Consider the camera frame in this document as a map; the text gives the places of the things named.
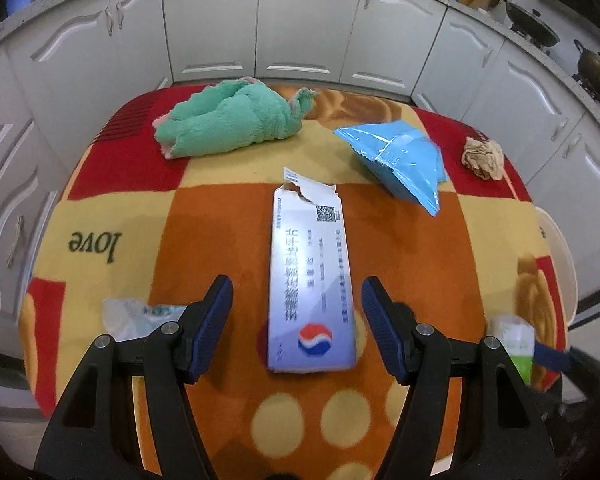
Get white pepsi envelope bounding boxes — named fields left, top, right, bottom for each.
left=268, top=168, right=356, bottom=374

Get beige paper ball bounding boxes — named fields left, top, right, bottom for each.
left=460, top=138, right=505, bottom=181

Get green towel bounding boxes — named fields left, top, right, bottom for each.
left=152, top=78, right=317, bottom=159

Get white green plastic wrapper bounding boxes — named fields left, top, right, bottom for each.
left=486, top=314, right=535, bottom=386

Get colourful rose blanket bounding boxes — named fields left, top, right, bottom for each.
left=20, top=87, right=566, bottom=479

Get blue snack bag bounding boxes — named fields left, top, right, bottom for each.
left=334, top=120, right=448, bottom=217

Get bronze stock pot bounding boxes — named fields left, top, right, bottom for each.
left=573, top=39, right=600, bottom=106

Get black wok with lid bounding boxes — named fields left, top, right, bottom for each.
left=502, top=0, right=560, bottom=49

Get crumpled teal printed wrapper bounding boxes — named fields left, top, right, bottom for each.
left=102, top=298, right=185, bottom=341

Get beige trash bin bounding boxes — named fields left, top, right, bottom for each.
left=535, top=207, right=579, bottom=327

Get white lower cabinets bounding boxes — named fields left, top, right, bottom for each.
left=0, top=0, right=600, bottom=356

